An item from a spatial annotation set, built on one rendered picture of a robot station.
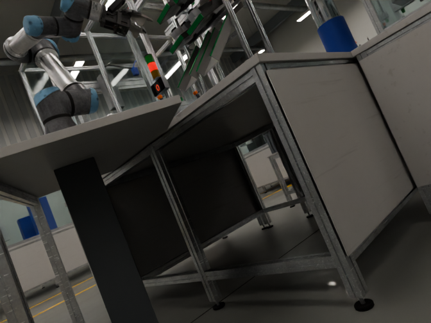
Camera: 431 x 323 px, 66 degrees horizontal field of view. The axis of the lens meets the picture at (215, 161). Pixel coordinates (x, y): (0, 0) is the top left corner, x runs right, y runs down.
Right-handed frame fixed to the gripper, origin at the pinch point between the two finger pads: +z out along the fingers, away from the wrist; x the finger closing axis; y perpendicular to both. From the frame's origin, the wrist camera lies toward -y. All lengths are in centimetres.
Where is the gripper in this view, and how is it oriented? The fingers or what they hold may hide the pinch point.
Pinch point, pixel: (147, 25)
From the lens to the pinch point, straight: 164.5
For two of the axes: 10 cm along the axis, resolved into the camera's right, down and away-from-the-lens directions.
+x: 4.9, -2.7, -8.3
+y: 0.2, 9.5, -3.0
